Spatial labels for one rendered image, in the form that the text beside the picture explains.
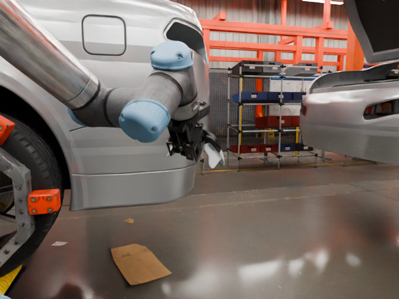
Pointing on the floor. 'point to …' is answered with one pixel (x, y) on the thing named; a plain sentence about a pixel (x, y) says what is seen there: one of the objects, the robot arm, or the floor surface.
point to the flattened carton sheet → (138, 264)
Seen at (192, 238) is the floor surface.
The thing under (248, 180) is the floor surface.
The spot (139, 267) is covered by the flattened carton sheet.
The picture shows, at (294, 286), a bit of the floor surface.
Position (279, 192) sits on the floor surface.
